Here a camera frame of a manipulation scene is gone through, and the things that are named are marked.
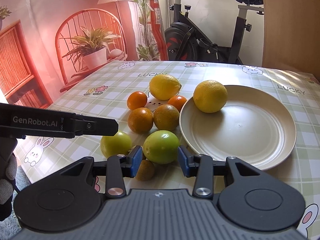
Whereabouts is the wooden door panel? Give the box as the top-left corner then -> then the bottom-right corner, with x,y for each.
262,0 -> 319,79

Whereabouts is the round yellow lemon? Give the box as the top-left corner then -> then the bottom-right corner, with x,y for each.
193,80 -> 228,113

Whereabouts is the gloved left hand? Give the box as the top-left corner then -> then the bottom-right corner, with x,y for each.
0,138 -> 17,221

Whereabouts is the brown longan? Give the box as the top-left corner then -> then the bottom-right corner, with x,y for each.
135,160 -> 155,181

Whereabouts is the plaid bunny tablecloth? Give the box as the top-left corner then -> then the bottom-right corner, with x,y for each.
13,60 -> 320,239

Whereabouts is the brownish orange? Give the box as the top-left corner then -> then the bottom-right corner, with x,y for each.
153,104 -> 180,131
127,107 -> 153,134

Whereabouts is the beige round plate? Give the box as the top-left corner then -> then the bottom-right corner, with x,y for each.
180,85 -> 297,170

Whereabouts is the small round orange tangerine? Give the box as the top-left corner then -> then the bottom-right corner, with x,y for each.
168,95 -> 187,112

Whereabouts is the printed backdrop cloth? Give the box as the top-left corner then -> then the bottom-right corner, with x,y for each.
1,0 -> 168,108

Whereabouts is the yellow lemon with tip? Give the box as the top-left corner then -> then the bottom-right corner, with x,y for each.
149,74 -> 182,101

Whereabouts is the black exercise bike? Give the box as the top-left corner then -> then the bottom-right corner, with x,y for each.
154,0 -> 265,65

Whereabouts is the yellow-green apple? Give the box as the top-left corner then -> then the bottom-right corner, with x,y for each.
100,131 -> 132,158

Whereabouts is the oval bright orange kumquat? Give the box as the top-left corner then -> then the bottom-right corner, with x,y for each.
127,91 -> 148,110

